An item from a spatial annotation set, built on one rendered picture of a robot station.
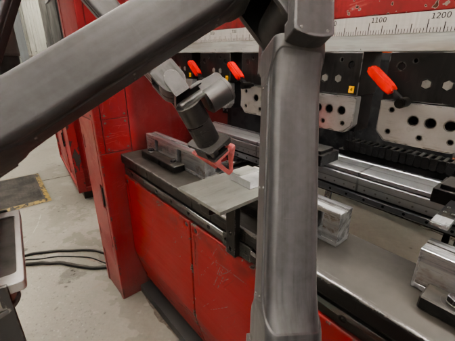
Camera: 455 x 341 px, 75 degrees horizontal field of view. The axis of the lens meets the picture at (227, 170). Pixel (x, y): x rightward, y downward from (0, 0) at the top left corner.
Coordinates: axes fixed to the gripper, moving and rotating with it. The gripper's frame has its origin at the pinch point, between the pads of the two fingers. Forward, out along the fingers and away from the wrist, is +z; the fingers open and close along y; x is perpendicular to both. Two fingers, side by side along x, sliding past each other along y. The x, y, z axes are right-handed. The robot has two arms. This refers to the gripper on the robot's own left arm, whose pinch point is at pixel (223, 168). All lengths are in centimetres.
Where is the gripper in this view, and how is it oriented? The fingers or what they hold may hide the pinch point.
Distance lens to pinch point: 75.1
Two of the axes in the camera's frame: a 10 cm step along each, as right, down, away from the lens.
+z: 3.7, 7.0, 6.1
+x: -6.8, 6.5, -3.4
